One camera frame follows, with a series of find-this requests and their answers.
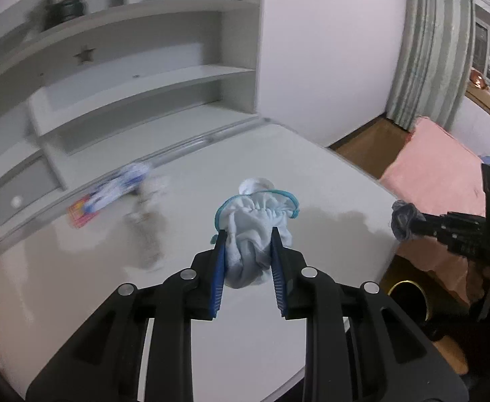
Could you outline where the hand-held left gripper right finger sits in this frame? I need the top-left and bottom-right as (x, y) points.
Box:
(270, 227), (469, 402)

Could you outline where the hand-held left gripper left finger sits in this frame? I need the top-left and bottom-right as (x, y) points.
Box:
(26, 228), (229, 402)

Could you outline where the white and blue wrapper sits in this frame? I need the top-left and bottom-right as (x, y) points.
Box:
(209, 178), (301, 289)

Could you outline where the black trash bin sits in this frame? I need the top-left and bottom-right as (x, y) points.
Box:
(383, 278), (474, 344)

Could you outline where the pink blanket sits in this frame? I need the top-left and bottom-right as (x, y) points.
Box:
(379, 116), (490, 306)

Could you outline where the grey striped curtain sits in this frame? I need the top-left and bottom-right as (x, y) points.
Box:
(386, 0), (478, 130)

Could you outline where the grey drawer with white knob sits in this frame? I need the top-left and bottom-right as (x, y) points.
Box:
(0, 157), (63, 229)

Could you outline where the grey desk shelf unit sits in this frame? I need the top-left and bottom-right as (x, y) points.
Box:
(0, 0), (264, 235)

